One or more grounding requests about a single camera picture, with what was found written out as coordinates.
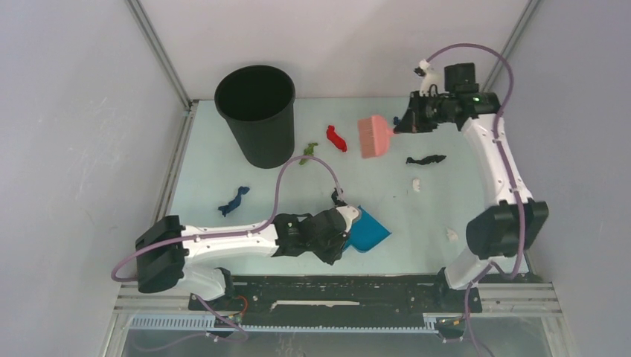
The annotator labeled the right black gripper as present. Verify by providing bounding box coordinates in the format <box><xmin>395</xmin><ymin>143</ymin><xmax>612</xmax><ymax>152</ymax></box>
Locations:
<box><xmin>397</xmin><ymin>90</ymin><xmax>455</xmax><ymax>133</ymax></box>

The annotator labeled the pink hand brush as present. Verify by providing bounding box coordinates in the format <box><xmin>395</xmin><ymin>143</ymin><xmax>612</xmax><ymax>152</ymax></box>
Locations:
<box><xmin>357</xmin><ymin>115</ymin><xmax>394</xmax><ymax>158</ymax></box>

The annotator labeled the blue plastic dustpan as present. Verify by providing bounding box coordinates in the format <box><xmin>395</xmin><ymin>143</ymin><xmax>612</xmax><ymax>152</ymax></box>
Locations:
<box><xmin>343</xmin><ymin>206</ymin><xmax>391</xmax><ymax>253</ymax></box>

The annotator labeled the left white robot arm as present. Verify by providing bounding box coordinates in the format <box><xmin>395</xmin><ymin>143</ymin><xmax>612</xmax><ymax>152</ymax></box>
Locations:
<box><xmin>135</xmin><ymin>205</ymin><xmax>362</xmax><ymax>310</ymax></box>

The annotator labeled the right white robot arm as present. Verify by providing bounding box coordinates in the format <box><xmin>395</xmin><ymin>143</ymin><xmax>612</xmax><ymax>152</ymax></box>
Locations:
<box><xmin>394</xmin><ymin>59</ymin><xmax>549</xmax><ymax>311</ymax></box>

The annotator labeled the long black paper scrap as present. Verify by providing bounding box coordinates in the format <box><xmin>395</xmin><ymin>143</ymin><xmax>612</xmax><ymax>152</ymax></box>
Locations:
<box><xmin>406</xmin><ymin>155</ymin><xmax>446</xmax><ymax>166</ymax></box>

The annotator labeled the red paper scrap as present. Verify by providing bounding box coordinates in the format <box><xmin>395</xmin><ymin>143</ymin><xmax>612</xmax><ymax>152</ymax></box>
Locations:
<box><xmin>326</xmin><ymin>125</ymin><xmax>347</xmax><ymax>152</ymax></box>

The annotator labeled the green paper scrap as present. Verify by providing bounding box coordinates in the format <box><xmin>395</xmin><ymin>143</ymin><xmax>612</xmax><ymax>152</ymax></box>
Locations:
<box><xmin>299</xmin><ymin>142</ymin><xmax>318</xmax><ymax>166</ymax></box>

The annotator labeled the blue paper scrap left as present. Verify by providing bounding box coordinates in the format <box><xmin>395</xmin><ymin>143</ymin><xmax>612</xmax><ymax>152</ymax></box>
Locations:
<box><xmin>217</xmin><ymin>186</ymin><xmax>250</xmax><ymax>217</ymax></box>

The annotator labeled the white paper scrap near edge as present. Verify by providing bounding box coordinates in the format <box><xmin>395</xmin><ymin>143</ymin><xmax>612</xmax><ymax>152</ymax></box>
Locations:
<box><xmin>446</xmin><ymin>228</ymin><xmax>459</xmax><ymax>242</ymax></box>

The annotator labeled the black cylindrical waste bin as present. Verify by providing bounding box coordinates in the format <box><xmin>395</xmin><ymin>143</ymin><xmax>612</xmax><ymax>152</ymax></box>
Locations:
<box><xmin>214</xmin><ymin>65</ymin><xmax>295</xmax><ymax>169</ymax></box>

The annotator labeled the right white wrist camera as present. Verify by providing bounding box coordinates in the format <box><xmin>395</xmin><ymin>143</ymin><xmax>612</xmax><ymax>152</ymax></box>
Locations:
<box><xmin>414</xmin><ymin>59</ymin><xmax>443</xmax><ymax>96</ymax></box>

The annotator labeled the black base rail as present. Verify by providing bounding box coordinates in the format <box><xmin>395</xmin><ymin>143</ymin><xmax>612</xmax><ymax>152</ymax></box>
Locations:
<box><xmin>208</xmin><ymin>274</ymin><xmax>482</xmax><ymax>329</ymax></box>

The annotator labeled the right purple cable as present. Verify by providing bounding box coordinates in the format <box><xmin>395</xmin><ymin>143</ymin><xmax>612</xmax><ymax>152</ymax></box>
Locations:
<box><xmin>426</xmin><ymin>43</ymin><xmax>526</xmax><ymax>357</ymax></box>

